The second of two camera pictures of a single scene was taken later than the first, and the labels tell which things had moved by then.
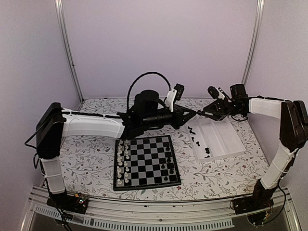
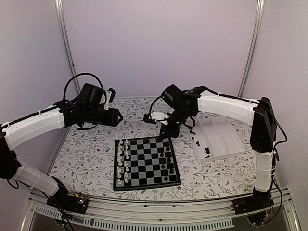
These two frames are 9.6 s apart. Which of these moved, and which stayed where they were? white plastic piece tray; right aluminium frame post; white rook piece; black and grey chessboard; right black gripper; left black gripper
Moved: left black gripper; right black gripper
Stayed: white rook piece; right aluminium frame post; white plastic piece tray; black and grey chessboard
